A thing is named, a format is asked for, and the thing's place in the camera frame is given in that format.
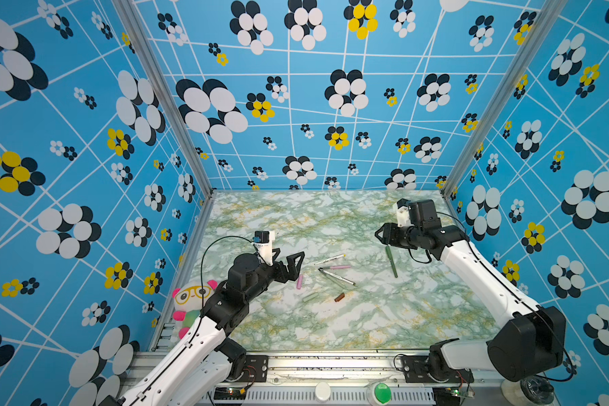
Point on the tape roll spool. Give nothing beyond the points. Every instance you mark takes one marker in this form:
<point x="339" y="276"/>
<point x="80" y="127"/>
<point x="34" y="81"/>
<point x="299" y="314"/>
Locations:
<point x="530" y="391"/>

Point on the left aluminium corner post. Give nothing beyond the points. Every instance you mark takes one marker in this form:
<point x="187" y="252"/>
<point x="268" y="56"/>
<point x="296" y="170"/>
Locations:
<point x="132" y="24"/>

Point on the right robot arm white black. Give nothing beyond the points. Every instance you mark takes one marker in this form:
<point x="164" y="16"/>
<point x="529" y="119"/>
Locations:
<point x="531" y="337"/>

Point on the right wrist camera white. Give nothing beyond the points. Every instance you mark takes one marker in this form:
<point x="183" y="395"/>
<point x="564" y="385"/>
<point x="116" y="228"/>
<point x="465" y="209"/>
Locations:
<point x="402" y="211"/>

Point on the light green pen cap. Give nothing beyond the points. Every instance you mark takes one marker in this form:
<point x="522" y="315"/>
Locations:
<point x="310" y="297"/>

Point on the dark green pen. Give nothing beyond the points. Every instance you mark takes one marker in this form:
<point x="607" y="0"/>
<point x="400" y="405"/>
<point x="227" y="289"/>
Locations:
<point x="391" y="261"/>

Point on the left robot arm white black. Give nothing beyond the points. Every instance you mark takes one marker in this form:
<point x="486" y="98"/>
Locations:
<point x="206" y="356"/>

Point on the light green pen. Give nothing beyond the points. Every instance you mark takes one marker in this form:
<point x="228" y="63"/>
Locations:
<point x="330" y="274"/>

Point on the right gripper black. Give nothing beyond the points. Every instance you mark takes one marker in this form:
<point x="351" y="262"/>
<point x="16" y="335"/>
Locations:
<point x="388" y="231"/>

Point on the green push button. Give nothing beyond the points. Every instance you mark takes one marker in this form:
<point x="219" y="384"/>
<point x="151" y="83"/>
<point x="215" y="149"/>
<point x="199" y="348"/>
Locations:
<point x="378" y="394"/>

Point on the plush toy pink green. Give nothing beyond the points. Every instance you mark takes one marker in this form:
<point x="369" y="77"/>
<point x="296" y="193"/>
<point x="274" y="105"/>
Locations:
<point x="188" y="303"/>

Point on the aluminium corner post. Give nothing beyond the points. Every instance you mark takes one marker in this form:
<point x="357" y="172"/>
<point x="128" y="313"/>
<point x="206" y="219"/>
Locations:
<point x="547" y="17"/>
<point x="132" y="24"/>

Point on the white push button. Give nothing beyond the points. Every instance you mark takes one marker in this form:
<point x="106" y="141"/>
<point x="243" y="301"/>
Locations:
<point x="323" y="392"/>

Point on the right aluminium corner post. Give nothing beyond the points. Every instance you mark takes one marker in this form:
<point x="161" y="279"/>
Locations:
<point x="547" y="17"/>

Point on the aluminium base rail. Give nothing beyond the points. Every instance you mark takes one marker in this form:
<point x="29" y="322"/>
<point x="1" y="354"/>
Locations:
<point x="290" y="379"/>

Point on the pink pen cap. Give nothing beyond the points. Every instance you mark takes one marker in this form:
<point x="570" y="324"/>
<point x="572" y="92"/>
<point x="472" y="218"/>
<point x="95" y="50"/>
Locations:
<point x="299" y="282"/>

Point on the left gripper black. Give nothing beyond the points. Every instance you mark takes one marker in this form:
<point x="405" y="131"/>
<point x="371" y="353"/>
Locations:
<point x="282" y="276"/>

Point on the white pen yellow end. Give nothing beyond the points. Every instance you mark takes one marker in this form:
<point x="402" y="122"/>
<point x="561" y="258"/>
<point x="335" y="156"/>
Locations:
<point x="331" y="259"/>

